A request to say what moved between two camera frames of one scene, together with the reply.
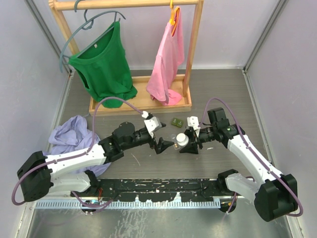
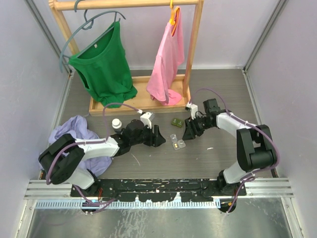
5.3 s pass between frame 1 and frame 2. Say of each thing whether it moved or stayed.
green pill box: stayed
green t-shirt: stayed
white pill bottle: moved
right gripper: moved
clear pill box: stayed
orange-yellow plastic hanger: stayed
